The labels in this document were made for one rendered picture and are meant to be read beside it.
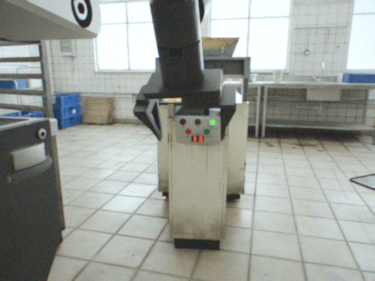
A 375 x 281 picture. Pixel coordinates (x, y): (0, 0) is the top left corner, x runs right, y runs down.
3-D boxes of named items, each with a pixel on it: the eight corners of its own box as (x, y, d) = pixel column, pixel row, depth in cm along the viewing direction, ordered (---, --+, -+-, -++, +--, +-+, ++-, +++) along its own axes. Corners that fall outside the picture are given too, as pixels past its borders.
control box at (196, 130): (176, 140, 167) (176, 115, 164) (219, 141, 165) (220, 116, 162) (175, 141, 164) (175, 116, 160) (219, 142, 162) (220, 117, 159)
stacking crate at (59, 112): (64, 113, 615) (62, 103, 610) (81, 113, 605) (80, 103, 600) (43, 117, 558) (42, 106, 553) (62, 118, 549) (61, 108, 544)
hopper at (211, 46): (170, 58, 254) (170, 41, 250) (237, 58, 249) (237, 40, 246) (165, 57, 226) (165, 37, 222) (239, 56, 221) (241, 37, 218)
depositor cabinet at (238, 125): (175, 157, 376) (174, 90, 356) (232, 158, 370) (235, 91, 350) (158, 201, 252) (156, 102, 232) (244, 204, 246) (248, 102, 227)
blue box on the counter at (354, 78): (347, 83, 444) (348, 74, 441) (341, 82, 473) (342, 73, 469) (377, 84, 436) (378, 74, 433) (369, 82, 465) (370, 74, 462)
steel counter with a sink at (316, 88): (159, 133, 518) (157, 60, 489) (171, 126, 584) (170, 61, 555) (378, 145, 435) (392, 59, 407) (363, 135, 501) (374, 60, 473)
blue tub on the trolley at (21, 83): (6, 88, 478) (5, 78, 475) (29, 88, 471) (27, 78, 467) (-9, 89, 450) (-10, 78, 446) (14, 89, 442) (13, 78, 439)
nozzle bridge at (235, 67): (162, 98, 264) (161, 58, 256) (244, 98, 259) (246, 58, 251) (155, 102, 232) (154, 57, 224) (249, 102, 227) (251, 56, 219)
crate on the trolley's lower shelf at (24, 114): (23, 122, 523) (21, 110, 519) (43, 122, 519) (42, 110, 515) (0, 127, 469) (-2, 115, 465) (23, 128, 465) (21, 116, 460)
